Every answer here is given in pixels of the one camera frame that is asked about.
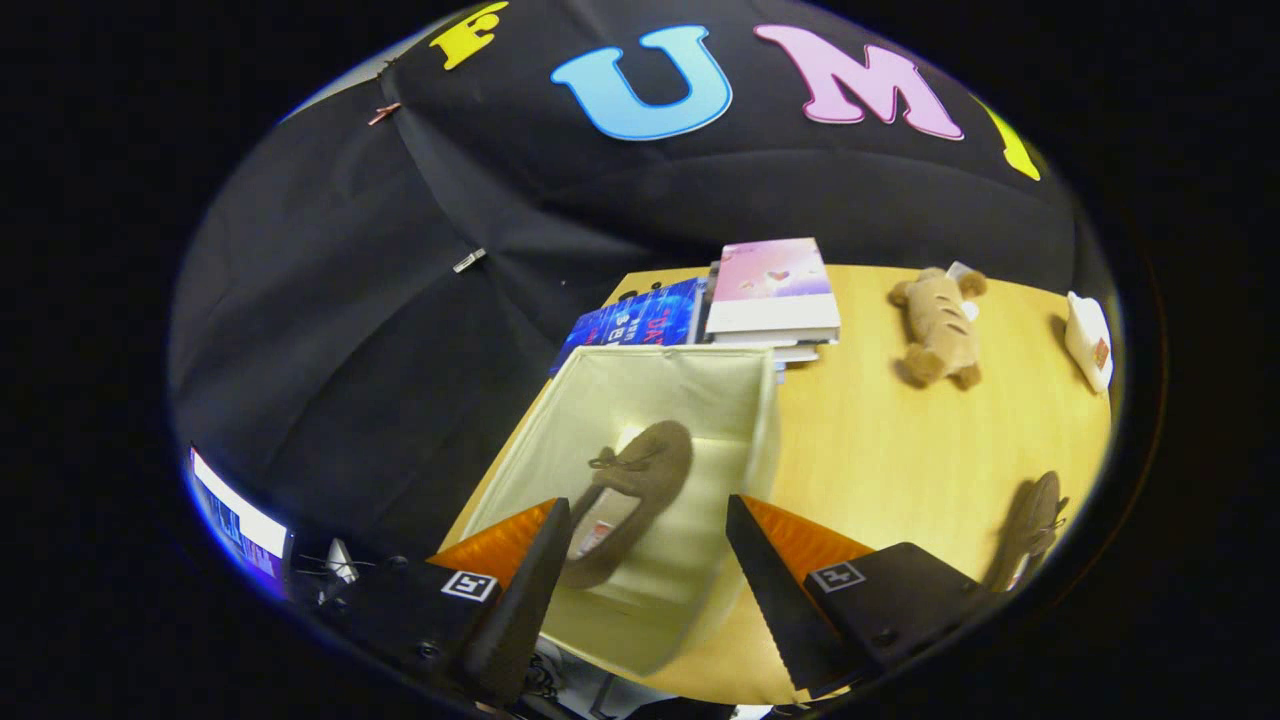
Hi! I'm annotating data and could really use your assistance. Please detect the brown bread plush toy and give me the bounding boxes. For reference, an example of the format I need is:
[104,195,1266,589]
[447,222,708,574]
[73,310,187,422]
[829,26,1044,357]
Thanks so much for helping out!
[888,266,989,391]

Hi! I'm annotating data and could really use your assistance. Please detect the pink book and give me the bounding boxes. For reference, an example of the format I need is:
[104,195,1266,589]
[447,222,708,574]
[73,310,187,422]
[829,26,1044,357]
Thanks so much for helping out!
[705,237,842,336]

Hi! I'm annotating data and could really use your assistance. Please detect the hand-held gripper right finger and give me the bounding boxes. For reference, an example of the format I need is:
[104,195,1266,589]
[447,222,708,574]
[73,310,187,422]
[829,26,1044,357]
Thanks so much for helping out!
[725,494,1006,699]

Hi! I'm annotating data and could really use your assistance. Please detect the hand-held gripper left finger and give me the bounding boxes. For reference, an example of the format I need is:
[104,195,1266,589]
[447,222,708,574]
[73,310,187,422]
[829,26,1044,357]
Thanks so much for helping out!
[320,497,573,709]

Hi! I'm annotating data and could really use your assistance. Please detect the computer monitor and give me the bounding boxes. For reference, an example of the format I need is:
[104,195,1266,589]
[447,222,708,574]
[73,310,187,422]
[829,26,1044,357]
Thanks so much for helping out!
[188,447,293,593]

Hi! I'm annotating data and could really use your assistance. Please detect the black backdrop cloth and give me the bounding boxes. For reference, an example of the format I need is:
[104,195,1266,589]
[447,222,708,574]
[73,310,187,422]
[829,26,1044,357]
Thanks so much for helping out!
[168,0,1116,561]

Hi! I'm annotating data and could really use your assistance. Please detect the brown suede shoe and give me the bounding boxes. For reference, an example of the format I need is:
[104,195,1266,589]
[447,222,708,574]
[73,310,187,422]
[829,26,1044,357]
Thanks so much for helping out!
[558,420,694,591]
[983,470,1069,593]

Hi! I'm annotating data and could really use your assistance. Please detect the grey book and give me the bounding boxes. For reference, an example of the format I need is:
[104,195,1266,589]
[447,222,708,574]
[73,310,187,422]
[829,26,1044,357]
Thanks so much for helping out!
[708,328,843,349]

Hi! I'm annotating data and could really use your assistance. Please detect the green fabric storage box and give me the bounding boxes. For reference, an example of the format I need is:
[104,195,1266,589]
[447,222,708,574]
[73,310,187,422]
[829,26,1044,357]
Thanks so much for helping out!
[440,345,781,679]

